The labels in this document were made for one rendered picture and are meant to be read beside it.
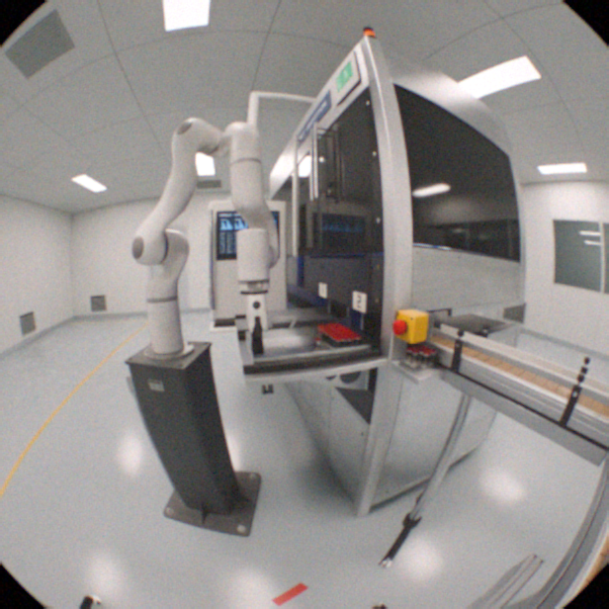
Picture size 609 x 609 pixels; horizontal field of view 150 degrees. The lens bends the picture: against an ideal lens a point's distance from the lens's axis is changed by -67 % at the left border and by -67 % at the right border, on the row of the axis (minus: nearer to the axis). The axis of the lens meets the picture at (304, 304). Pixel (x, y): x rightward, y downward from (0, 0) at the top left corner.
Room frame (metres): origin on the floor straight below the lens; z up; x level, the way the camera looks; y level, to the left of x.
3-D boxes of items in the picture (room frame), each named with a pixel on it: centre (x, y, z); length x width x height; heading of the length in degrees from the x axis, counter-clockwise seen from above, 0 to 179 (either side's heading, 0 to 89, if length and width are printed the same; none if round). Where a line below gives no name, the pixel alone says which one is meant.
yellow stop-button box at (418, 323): (0.59, -0.28, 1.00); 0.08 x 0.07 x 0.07; 107
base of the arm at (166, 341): (0.74, 0.48, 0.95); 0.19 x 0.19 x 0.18
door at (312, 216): (1.33, -0.04, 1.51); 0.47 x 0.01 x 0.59; 17
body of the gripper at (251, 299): (0.64, 0.13, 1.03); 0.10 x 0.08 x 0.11; 17
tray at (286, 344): (0.76, 0.01, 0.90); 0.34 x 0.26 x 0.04; 107
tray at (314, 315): (1.11, 0.00, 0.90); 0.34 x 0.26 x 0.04; 107
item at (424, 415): (1.76, -0.41, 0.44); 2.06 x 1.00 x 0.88; 17
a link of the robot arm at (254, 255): (0.65, 0.13, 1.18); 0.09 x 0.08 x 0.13; 165
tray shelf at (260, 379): (0.93, 0.02, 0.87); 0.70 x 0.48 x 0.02; 17
